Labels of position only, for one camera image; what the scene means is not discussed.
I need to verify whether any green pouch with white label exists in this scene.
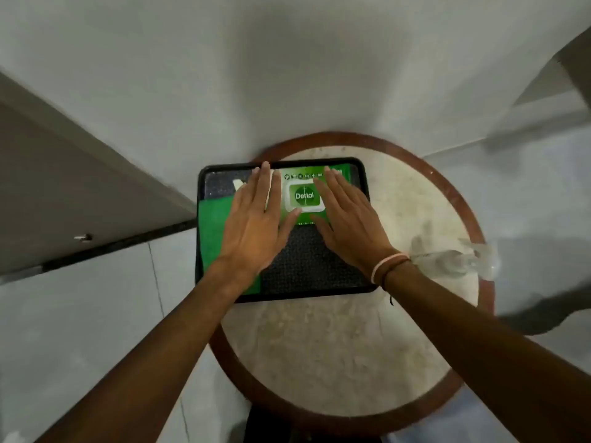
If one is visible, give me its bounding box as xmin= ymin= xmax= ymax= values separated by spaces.
xmin=199 ymin=164 xmax=358 ymax=296

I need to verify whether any brown wooden door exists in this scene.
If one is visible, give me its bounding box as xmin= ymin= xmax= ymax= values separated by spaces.
xmin=0 ymin=71 xmax=198 ymax=285

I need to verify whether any person's left hand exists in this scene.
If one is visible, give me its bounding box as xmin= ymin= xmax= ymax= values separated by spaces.
xmin=215 ymin=161 xmax=304 ymax=278

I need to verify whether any clear plastic spray bottle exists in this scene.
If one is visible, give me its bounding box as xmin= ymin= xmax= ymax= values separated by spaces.
xmin=409 ymin=235 xmax=502 ymax=280

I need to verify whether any person's right forearm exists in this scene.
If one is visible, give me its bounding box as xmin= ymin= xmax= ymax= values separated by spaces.
xmin=382 ymin=262 xmax=591 ymax=443

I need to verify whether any pink wrist band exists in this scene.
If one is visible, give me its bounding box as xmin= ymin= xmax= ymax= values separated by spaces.
xmin=370 ymin=252 xmax=411 ymax=285

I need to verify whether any person's left forearm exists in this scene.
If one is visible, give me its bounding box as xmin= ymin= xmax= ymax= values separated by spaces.
xmin=34 ymin=260 xmax=260 ymax=443

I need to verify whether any black rectangular tray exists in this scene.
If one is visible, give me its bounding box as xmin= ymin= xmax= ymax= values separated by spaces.
xmin=196 ymin=157 xmax=380 ymax=304

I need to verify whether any person's right hand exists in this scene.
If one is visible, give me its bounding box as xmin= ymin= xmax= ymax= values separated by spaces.
xmin=309 ymin=166 xmax=400 ymax=274

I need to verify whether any round marble table wooden rim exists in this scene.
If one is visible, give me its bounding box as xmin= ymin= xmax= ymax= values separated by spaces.
xmin=208 ymin=131 xmax=496 ymax=443

